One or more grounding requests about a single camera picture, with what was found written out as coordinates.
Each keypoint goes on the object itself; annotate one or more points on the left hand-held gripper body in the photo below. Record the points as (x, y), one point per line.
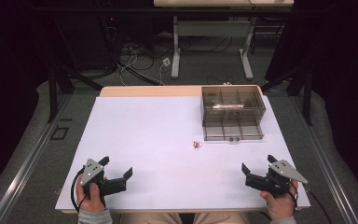
(92, 170)

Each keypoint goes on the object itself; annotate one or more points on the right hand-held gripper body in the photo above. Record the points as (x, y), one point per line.
(286, 170)

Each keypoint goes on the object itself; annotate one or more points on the person's left hand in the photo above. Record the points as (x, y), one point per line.
(90, 201)

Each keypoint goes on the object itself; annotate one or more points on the person's right hand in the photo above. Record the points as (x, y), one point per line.
(280, 207)

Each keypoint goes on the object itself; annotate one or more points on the white table mat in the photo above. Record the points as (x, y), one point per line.
(155, 149)

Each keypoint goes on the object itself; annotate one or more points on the clear plastic divided drawer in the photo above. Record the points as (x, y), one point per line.
(230, 132)

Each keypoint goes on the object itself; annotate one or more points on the person's beige trousers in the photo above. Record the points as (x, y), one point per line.
(150, 219)

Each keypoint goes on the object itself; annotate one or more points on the small red and white item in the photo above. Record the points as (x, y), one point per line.
(196, 144)

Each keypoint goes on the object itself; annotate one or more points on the clear plastic drawer cabinet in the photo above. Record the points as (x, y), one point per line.
(233, 102)

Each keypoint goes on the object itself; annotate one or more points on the black metal stand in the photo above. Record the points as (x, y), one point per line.
(306, 96)
(52, 93)

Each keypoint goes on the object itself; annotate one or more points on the wooden table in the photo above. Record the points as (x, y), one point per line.
(152, 91)

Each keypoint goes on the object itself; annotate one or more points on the white power adapter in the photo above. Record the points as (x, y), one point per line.
(166, 61)

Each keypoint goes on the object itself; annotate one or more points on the white desk with metal legs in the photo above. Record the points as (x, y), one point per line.
(211, 29)

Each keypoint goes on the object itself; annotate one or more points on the aluminium floor rail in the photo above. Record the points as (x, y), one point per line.
(329, 168)
(28, 161)

